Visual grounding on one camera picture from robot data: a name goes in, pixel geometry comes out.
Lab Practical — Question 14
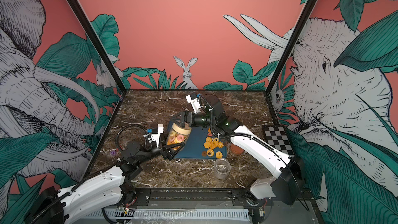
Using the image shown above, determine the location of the pile of ring cookies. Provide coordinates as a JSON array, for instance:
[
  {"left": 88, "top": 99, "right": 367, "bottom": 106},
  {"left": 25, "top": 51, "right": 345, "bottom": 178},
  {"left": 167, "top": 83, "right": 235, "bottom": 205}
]
[{"left": 167, "top": 130, "right": 186, "bottom": 145}]

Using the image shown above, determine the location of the beige jar lid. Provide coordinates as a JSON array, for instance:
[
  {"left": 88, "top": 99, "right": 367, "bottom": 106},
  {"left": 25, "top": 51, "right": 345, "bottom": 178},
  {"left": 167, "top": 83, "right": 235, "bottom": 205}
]
[{"left": 172, "top": 123, "right": 192, "bottom": 136}]

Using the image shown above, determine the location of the pile of yellow cookies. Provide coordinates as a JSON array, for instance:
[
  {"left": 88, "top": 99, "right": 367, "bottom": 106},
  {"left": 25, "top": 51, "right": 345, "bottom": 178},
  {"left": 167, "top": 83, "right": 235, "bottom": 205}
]
[{"left": 202, "top": 128, "right": 227, "bottom": 159}]

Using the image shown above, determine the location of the brown jar lid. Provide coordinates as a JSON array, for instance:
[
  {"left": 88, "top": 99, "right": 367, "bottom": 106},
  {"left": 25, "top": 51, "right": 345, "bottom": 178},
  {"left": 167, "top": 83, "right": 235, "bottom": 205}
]
[{"left": 230, "top": 144, "right": 245, "bottom": 155}]

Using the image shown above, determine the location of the clear glass cookie jar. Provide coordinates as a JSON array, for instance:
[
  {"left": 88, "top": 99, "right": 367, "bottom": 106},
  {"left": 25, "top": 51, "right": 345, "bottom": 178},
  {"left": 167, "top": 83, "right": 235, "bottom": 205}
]
[{"left": 213, "top": 158, "right": 231, "bottom": 180}]

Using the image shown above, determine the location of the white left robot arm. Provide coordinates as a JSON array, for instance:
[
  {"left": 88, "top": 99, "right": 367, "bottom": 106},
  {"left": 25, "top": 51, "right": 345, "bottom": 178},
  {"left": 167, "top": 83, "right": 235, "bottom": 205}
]
[{"left": 23, "top": 142, "right": 185, "bottom": 224}]

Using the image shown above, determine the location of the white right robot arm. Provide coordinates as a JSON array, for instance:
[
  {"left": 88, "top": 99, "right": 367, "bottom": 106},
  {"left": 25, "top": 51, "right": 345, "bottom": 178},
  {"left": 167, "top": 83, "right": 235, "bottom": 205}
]
[{"left": 171, "top": 100, "right": 305, "bottom": 205}]

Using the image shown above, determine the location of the teal rectangular tray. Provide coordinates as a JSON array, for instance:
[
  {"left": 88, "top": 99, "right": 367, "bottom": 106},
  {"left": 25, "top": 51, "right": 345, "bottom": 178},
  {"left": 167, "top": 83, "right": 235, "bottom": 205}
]
[{"left": 175, "top": 127, "right": 227, "bottom": 160}]

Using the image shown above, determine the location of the black white checkerboard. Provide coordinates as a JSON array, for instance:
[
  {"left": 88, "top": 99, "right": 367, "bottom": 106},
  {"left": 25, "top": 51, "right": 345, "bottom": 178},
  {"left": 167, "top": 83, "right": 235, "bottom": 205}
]
[{"left": 262, "top": 125, "right": 294, "bottom": 158}]

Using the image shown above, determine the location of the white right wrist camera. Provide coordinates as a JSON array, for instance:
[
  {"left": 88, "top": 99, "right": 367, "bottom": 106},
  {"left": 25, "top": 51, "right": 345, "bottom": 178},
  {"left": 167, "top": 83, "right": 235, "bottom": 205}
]
[{"left": 186, "top": 93, "right": 204, "bottom": 114}]

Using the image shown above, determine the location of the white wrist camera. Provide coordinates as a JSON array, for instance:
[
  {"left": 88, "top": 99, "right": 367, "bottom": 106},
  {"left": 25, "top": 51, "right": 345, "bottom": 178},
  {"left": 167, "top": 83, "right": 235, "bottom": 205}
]
[
  {"left": 186, "top": 93, "right": 204, "bottom": 114},
  {"left": 144, "top": 124, "right": 164, "bottom": 150}
]

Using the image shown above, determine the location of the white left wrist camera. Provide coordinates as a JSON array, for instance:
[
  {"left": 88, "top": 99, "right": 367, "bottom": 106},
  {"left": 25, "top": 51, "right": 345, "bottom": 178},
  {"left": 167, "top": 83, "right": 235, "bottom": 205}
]
[{"left": 144, "top": 124, "right": 164, "bottom": 150}]

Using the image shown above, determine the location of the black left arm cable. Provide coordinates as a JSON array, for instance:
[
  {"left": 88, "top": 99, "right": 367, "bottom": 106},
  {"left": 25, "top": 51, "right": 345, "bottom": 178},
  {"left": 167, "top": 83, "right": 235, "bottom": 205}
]
[{"left": 114, "top": 123, "right": 148, "bottom": 153}]

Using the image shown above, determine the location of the white slotted cable duct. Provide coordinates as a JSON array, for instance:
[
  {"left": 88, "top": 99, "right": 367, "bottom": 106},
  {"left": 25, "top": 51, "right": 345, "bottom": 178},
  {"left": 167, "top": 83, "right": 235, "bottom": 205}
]
[{"left": 105, "top": 209, "right": 251, "bottom": 222}]

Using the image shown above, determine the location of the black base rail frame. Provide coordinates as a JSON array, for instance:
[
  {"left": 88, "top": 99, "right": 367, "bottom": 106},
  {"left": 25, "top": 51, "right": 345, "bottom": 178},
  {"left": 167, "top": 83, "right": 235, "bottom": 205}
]
[{"left": 62, "top": 187, "right": 321, "bottom": 224}]

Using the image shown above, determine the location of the black cage frame post right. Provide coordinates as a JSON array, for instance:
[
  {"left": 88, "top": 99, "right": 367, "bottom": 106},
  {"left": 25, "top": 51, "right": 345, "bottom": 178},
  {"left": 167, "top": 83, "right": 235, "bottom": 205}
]
[{"left": 265, "top": 0, "right": 331, "bottom": 94}]

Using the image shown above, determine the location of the black cage frame post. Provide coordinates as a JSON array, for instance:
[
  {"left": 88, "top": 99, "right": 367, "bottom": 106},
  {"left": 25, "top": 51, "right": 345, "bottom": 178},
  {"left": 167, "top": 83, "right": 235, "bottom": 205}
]
[
  {"left": 265, "top": 0, "right": 331, "bottom": 94},
  {"left": 51, "top": 0, "right": 127, "bottom": 93}
]

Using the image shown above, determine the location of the black cage frame post left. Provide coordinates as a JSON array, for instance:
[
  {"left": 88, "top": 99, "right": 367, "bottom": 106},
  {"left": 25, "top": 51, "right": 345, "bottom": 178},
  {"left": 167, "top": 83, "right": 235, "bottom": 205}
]
[{"left": 51, "top": 0, "right": 127, "bottom": 93}]

